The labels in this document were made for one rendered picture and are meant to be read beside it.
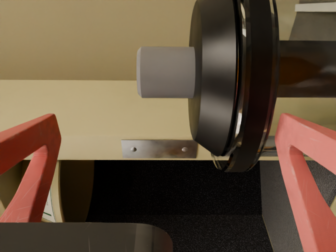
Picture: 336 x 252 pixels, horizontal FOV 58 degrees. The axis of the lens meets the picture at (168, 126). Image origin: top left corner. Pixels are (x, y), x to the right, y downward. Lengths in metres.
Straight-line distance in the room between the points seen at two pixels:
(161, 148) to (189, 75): 0.14
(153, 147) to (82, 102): 0.10
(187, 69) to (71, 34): 0.57
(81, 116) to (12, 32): 0.47
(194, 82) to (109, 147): 0.15
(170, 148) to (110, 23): 0.45
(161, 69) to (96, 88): 0.21
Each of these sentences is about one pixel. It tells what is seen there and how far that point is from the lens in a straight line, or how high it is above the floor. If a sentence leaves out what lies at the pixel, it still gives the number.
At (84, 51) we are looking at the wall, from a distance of 0.72.
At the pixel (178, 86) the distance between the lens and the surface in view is 0.16.
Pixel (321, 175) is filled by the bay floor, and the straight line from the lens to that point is 0.39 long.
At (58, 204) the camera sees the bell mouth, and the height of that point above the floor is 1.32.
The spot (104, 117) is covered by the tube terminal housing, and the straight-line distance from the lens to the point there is 0.31.
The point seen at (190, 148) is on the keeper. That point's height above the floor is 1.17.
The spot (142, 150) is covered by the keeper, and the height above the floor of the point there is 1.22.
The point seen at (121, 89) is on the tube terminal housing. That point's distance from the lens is 0.35.
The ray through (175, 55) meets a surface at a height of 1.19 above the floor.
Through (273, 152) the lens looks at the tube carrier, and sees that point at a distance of 0.16.
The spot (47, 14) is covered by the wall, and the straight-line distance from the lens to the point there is 0.72.
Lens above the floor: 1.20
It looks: 1 degrees down
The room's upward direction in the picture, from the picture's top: 90 degrees counter-clockwise
